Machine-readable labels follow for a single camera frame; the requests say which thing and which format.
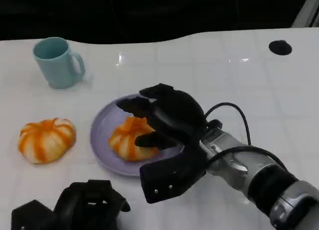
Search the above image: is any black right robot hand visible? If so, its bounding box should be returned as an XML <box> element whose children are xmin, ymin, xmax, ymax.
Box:
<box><xmin>116</xmin><ymin>83</ymin><xmax>210</xmax><ymax>151</ymax></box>

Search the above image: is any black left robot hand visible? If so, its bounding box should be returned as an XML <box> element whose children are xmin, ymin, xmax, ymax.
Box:
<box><xmin>53</xmin><ymin>179</ymin><xmax>132</xmax><ymax>230</ymax></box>

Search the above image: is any orange and white bread roll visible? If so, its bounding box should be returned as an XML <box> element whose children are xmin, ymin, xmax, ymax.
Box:
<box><xmin>17</xmin><ymin>117</ymin><xmax>77</xmax><ymax>165</ymax></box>
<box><xmin>108</xmin><ymin>116</ymin><xmax>160</xmax><ymax>163</ymax></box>

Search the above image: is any lilac plate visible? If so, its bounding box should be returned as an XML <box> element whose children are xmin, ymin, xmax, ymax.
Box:
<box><xmin>90</xmin><ymin>94</ymin><xmax>187</xmax><ymax>177</ymax></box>

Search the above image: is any black round table grommet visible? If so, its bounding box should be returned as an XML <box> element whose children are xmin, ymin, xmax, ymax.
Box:
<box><xmin>268</xmin><ymin>39</ymin><xmax>292</xmax><ymax>56</ymax></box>

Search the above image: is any pale green mug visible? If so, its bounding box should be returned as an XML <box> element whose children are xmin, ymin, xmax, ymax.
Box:
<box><xmin>32</xmin><ymin>37</ymin><xmax>86</xmax><ymax>89</ymax></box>

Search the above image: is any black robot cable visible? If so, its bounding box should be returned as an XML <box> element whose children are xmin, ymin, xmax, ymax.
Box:
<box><xmin>203</xmin><ymin>102</ymin><xmax>291</xmax><ymax>172</ymax></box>

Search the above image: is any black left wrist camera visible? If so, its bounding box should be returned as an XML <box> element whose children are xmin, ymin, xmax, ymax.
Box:
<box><xmin>11</xmin><ymin>200</ymin><xmax>58</xmax><ymax>230</ymax></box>

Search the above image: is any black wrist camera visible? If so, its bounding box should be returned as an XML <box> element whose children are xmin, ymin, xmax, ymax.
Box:
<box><xmin>11</xmin><ymin>200</ymin><xmax>58</xmax><ymax>230</ymax></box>
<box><xmin>139</xmin><ymin>144</ymin><xmax>208</xmax><ymax>205</ymax></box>

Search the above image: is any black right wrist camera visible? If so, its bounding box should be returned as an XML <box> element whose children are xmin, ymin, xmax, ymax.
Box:
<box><xmin>139</xmin><ymin>144</ymin><xmax>208</xmax><ymax>205</ymax></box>

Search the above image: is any grey metal post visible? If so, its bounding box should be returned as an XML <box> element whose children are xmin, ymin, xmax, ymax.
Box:
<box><xmin>292</xmin><ymin>0</ymin><xmax>319</xmax><ymax>28</ymax></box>

